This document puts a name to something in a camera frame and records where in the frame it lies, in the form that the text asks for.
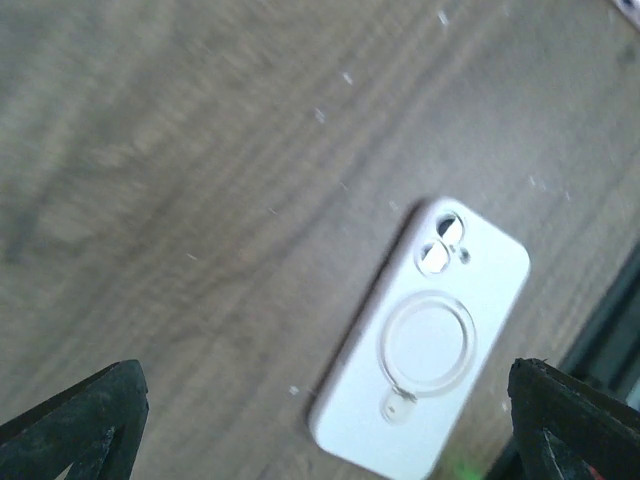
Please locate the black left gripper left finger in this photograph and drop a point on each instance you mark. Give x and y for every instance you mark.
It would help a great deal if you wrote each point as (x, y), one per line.
(91, 430)

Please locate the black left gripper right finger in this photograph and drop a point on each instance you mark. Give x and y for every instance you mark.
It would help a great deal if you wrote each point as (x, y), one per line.
(565, 429)

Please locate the white phone case with ring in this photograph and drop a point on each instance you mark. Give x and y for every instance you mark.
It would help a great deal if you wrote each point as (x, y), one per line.
(420, 341)

